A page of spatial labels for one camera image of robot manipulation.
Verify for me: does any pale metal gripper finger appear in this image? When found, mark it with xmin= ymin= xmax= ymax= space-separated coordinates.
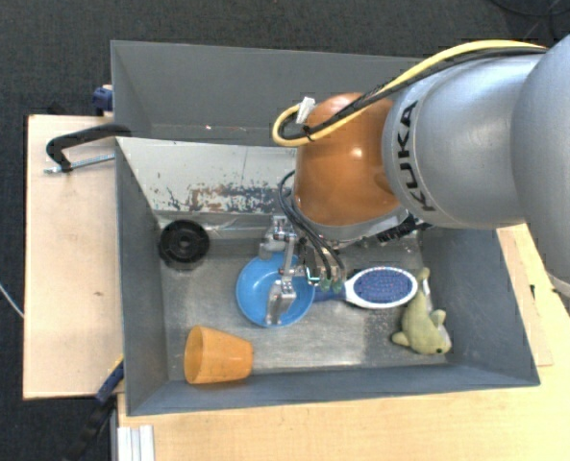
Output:
xmin=271 ymin=214 xmax=299 ymax=279
xmin=263 ymin=278 xmax=299 ymax=329

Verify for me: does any blue bowl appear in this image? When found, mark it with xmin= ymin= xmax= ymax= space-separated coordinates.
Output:
xmin=235 ymin=252 xmax=316 ymax=328

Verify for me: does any grey metal bin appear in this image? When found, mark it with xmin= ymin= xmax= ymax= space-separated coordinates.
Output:
xmin=110 ymin=39 xmax=541 ymax=418

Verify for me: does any black round disc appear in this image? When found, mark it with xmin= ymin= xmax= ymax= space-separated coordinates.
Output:
xmin=158 ymin=218 xmax=211 ymax=267

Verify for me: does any blue and white hairbrush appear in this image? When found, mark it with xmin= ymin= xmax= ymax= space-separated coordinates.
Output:
xmin=311 ymin=265 xmax=419 ymax=311

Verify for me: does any orange plastic cup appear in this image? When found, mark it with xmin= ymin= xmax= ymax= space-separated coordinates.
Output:
xmin=183 ymin=324 xmax=255 ymax=385

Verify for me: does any black cylinder on white bracket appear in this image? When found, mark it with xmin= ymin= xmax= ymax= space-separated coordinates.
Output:
xmin=359 ymin=218 xmax=431 ymax=248

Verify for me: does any green plush dolphin toy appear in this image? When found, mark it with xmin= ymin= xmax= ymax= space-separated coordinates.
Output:
xmin=390 ymin=266 xmax=454 ymax=356

